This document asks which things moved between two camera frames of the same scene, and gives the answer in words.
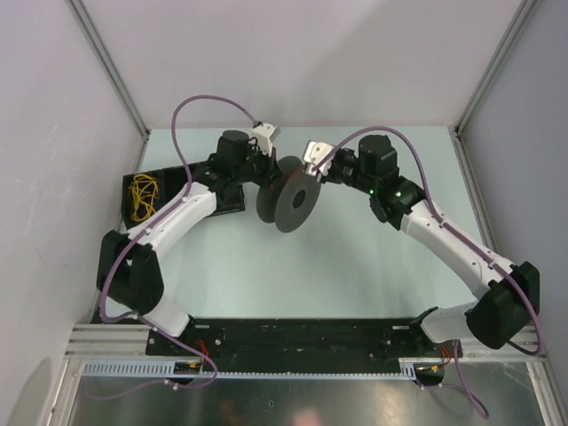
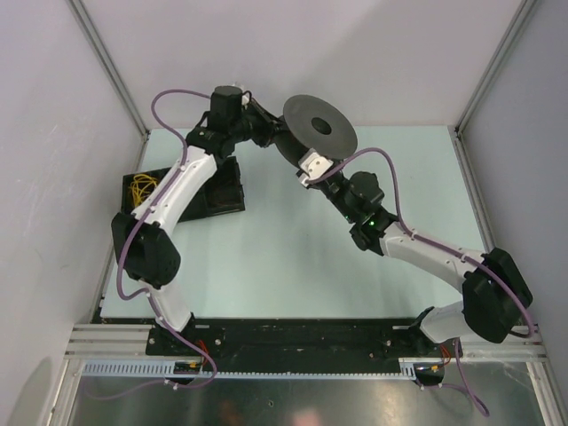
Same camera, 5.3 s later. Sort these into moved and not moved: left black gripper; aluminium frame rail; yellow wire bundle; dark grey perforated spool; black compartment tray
Moved: dark grey perforated spool; left black gripper
Not moved: black compartment tray; yellow wire bundle; aluminium frame rail
